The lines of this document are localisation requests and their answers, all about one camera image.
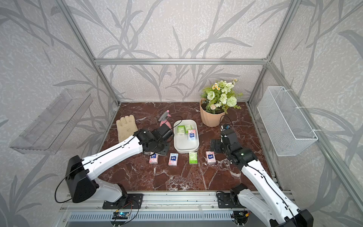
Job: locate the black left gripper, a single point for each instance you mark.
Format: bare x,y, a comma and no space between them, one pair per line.
165,152

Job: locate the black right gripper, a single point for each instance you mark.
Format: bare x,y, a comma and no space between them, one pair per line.
218,143

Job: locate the pink tempo tissue pack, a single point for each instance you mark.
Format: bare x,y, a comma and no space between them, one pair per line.
173,159
153,159
210,156
191,134

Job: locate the green white tissue pack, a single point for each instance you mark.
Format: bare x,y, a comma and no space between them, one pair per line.
181,130

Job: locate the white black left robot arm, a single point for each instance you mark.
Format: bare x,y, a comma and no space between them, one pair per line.
82,175

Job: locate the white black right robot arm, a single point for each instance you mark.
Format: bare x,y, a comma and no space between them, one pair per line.
275,209

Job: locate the white oval storage box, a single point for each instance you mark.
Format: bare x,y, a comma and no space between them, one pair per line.
182,144

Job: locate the pink spray bottle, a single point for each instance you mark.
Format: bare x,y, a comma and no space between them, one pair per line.
164,119

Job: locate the cream fabric work glove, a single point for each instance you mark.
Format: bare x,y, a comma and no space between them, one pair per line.
126,127

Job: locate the beige pot with flowers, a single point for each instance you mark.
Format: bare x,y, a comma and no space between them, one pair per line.
216,100

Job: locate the green circuit board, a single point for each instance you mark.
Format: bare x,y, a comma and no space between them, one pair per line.
121,215

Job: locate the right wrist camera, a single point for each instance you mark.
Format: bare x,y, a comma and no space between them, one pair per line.
226,127

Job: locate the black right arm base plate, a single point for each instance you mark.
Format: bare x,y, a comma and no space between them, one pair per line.
227,201

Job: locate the white wire mesh basket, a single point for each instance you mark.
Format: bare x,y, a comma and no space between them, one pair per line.
287,127

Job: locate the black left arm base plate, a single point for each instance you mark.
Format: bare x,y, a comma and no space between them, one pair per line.
130,201

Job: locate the aluminium cage frame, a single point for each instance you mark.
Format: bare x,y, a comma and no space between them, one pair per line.
335,174

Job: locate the right circuit board with wires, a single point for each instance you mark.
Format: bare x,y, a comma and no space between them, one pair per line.
240,217

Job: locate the clear acrylic wall shelf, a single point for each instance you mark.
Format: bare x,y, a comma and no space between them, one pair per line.
49,131

